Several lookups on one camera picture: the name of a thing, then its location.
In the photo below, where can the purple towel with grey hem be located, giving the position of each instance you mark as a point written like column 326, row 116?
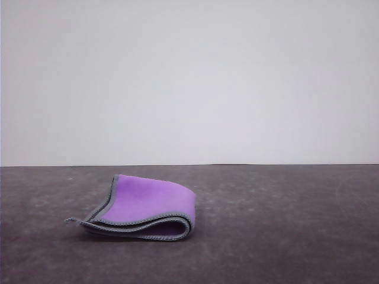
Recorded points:
column 148, row 198

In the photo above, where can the grey table cloth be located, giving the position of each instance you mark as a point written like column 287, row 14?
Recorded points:
column 266, row 236

